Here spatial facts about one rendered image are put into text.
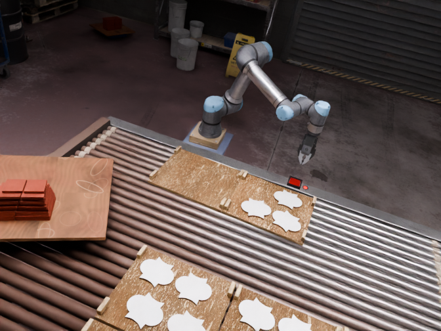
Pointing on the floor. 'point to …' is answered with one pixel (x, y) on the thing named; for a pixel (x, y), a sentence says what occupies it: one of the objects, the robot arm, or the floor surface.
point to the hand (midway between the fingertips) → (302, 163)
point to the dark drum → (13, 31)
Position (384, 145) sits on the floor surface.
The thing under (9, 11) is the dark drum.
